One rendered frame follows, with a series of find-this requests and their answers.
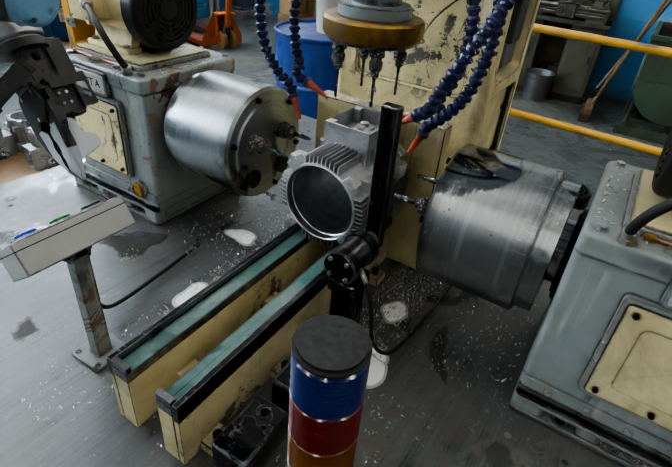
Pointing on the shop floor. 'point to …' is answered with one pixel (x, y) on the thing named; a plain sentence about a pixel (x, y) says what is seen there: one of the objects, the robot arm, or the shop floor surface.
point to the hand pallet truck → (220, 23)
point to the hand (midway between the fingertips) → (74, 173)
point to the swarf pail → (537, 83)
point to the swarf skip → (651, 93)
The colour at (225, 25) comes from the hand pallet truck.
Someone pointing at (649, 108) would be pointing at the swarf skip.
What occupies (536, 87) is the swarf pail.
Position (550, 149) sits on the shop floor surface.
